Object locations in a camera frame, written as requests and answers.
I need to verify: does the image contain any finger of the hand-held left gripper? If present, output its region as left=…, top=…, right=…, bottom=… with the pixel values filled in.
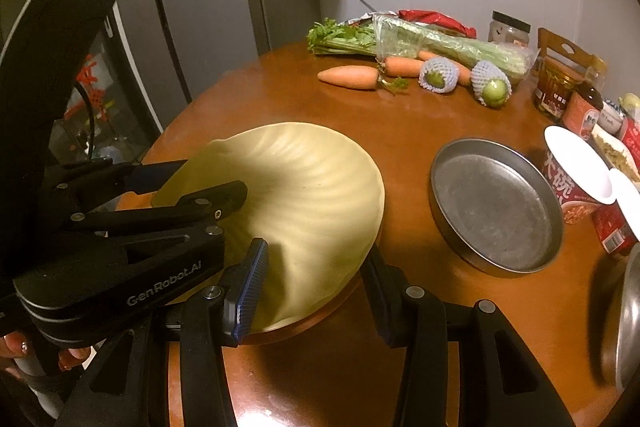
left=42, top=158, right=188, bottom=208
left=70, top=179, right=249, bottom=238

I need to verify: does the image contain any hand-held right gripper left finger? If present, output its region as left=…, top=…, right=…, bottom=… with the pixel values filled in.
left=55, top=237, right=271, bottom=427

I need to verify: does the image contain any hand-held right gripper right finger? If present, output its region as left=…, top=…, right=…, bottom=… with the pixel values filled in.
left=360, top=247, right=576, bottom=427

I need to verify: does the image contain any round metal pan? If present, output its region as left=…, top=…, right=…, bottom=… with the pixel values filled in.
left=429, top=138, right=566, bottom=279

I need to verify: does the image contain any large metal bowl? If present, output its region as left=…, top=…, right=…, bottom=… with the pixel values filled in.
left=595, top=243, right=640, bottom=394

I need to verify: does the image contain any person's left hand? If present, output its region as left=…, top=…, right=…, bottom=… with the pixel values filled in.
left=0, top=329, right=96, bottom=383

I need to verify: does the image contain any grey refrigerator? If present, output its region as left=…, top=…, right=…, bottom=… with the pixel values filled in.
left=90, top=0, right=321, bottom=132

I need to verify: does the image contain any carrot with green top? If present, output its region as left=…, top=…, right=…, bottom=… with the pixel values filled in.
left=317, top=66, right=411, bottom=96

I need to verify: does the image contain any green fruit in foam net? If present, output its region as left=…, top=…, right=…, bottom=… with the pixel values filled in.
left=470, top=60, right=512, bottom=108
left=419, top=57, right=462, bottom=94

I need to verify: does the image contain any red instant noodle cup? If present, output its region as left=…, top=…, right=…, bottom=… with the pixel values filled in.
left=542, top=125, right=615, bottom=225
left=592, top=168, right=640, bottom=255

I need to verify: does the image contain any celery in plastic bag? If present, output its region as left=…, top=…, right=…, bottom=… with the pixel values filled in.
left=306, top=14, right=541, bottom=85

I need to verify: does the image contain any pickle jar with yellow lid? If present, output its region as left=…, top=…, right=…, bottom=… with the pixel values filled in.
left=532, top=57, right=586, bottom=122

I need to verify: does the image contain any brown sauce bottle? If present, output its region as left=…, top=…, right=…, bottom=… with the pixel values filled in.
left=560, top=79, right=606, bottom=140

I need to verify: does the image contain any white dish of vegetables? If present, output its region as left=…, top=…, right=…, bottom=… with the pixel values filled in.
left=590, top=124, right=640, bottom=188

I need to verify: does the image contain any red snack bag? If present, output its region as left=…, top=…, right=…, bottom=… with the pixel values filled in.
left=397, top=9, right=478, bottom=40

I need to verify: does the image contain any white ceramic bowl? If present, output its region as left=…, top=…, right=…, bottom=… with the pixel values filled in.
left=597, top=99, right=626, bottom=135

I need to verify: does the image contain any glass jar with black lid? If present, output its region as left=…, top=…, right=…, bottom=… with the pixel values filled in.
left=487, top=11, right=532, bottom=48

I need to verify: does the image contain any wooden chair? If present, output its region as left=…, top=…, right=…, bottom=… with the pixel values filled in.
left=537, top=27, right=608, bottom=82

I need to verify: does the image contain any black cable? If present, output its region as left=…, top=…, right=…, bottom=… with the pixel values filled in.
left=75, top=82, right=98, bottom=162

